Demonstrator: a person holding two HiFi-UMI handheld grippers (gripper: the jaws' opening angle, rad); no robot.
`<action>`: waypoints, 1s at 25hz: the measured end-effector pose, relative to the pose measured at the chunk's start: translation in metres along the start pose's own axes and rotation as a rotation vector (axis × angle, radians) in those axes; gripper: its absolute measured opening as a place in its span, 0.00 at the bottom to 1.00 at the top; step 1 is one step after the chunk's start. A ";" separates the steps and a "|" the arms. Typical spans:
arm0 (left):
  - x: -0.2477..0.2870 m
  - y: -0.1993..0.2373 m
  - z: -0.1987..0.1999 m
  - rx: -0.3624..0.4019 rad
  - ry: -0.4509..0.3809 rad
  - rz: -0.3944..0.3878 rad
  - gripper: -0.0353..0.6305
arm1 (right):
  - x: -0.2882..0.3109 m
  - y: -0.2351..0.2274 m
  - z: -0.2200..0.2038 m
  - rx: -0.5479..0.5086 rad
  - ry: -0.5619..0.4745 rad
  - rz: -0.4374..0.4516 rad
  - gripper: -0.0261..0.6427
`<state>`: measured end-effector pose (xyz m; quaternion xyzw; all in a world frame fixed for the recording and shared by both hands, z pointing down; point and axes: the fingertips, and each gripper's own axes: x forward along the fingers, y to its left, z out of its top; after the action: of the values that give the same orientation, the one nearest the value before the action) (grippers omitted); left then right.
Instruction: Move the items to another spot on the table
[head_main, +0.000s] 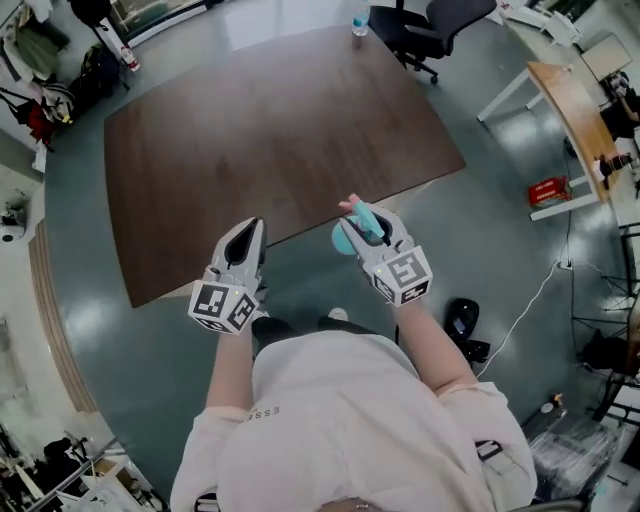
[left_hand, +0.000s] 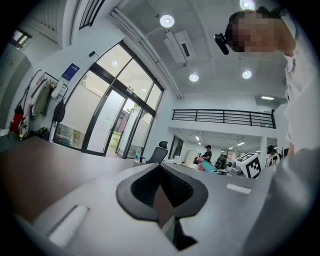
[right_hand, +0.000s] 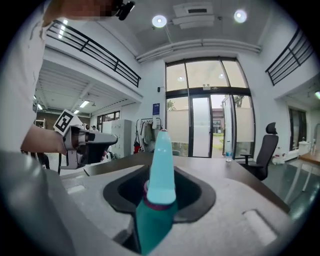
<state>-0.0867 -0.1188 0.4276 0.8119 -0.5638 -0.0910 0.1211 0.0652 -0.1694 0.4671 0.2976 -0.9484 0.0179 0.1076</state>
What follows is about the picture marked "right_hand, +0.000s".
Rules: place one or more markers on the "white legged side table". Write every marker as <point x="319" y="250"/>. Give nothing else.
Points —
<point x="310" y="158"/>

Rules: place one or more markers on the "black head-worn camera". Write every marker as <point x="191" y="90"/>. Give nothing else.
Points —
<point x="126" y="10"/>

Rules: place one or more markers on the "white gripper-mounted camera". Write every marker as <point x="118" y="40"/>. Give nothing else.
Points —
<point x="85" y="127"/>

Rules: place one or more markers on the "person's white shirt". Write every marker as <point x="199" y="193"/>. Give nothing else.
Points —
<point x="17" y="87"/>

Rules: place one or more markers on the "clear water bottle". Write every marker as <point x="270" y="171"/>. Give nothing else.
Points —
<point x="228" y="156"/>

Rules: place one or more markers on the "round ceiling light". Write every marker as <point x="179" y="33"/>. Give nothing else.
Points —
<point x="159" y="21"/>
<point x="240" y="16"/>

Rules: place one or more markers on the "long black balcony railing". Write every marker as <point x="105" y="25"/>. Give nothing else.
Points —
<point x="100" y="53"/>

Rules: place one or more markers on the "white ceiling air conditioner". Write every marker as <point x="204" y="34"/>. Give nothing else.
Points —
<point x="193" y="15"/>

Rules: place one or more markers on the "white wheeled robot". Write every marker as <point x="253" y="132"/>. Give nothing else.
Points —
<point x="111" y="156"/>

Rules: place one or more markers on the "dark wooden table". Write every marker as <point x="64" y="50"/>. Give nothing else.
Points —
<point x="237" y="175"/>

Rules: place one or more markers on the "person's head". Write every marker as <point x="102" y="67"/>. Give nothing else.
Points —
<point x="80" y="10"/>

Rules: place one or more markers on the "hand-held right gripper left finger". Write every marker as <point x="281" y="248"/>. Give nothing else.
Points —
<point x="92" y="200"/>

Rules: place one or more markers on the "black office chair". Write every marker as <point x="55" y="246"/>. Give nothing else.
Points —
<point x="268" y="147"/>

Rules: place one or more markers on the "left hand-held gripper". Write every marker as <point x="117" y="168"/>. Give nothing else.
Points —
<point x="72" y="142"/>

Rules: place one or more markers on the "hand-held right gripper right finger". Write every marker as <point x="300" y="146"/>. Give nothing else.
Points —
<point x="220" y="225"/>

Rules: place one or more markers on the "short black balcony railing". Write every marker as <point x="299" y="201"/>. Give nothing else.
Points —
<point x="291" y="56"/>

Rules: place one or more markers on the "clothes rack with garments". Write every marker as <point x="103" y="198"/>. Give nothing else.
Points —
<point x="148" y="132"/>

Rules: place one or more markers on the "grey metal lockers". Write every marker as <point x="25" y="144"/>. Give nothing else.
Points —
<point x="122" y="137"/>

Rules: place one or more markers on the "person's left forearm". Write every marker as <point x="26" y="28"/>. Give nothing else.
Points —
<point x="42" y="142"/>

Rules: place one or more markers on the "fluorescent ceiling lamp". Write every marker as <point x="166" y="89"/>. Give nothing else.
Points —
<point x="39" y="106"/>
<point x="76" y="111"/>
<point x="84" y="103"/>

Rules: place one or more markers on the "white ceiling pipes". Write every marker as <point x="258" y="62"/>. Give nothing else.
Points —
<point x="200" y="45"/>

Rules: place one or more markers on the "black framed glass entrance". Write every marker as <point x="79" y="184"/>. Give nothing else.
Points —
<point x="205" y="75"/>

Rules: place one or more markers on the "white floor machine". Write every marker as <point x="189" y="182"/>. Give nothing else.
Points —
<point x="278" y="160"/>

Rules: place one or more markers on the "red hanging bag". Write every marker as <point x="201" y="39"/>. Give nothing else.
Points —
<point x="137" y="148"/>

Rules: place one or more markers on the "blue wall poster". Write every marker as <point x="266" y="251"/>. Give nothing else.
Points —
<point x="156" y="109"/>

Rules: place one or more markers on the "person's left hand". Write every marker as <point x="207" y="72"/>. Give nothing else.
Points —
<point x="104" y="155"/>

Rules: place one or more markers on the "teal spray bottle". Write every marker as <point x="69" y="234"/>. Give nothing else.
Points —
<point x="161" y="170"/>

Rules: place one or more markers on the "emergency light above door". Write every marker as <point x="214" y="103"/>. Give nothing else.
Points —
<point x="211" y="87"/>

